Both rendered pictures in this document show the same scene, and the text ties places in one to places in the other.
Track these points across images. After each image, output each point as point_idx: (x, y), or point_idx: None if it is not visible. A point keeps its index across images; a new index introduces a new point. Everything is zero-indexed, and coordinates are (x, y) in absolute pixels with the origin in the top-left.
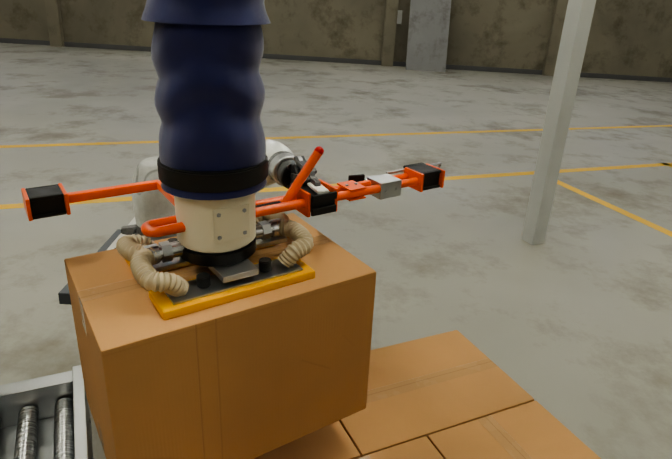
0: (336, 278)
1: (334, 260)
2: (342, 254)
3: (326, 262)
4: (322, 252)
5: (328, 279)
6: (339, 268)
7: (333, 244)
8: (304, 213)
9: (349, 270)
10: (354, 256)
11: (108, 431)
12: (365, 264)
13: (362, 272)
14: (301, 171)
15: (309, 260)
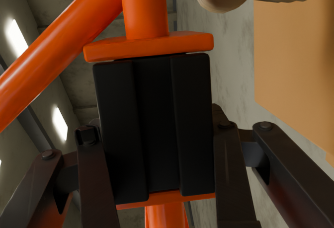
0: (257, 21)
1: (287, 68)
2: (295, 108)
3: (288, 44)
4: (317, 74)
5: (259, 4)
6: (270, 52)
7: (333, 144)
8: (182, 31)
9: (263, 63)
10: (285, 121)
11: None
12: (265, 108)
13: (256, 78)
14: (21, 56)
15: (305, 9)
